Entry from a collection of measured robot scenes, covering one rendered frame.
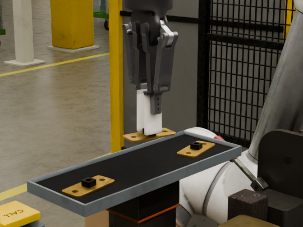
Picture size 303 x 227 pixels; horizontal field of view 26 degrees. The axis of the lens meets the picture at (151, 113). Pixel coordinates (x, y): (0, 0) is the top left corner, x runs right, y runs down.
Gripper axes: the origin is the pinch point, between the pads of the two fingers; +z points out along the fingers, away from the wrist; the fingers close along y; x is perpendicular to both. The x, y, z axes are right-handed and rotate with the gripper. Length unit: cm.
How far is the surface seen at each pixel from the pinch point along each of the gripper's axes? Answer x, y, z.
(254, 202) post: 14.0, 10.4, 15.3
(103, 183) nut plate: -10.7, 3.9, 8.9
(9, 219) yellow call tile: -27.2, 8.0, 9.2
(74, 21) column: 317, -700, 84
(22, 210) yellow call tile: -24.7, 6.4, 9.2
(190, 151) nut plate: 9.6, -1.6, 9.0
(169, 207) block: 2.3, 2.5, 16.5
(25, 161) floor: 99, -323, 124
